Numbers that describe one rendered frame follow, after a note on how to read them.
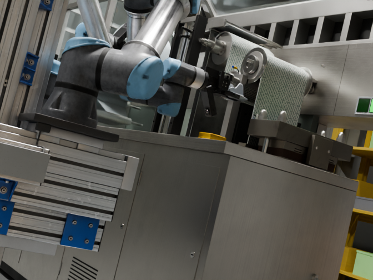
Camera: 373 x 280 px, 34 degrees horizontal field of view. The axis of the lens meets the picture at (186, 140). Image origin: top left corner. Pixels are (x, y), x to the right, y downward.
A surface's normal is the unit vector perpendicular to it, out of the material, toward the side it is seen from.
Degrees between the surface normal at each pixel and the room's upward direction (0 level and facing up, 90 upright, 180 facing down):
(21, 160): 90
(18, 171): 90
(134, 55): 49
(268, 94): 90
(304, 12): 90
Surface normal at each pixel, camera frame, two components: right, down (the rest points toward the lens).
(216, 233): 0.55, 0.07
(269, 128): -0.80, -0.23
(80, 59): -0.17, -0.12
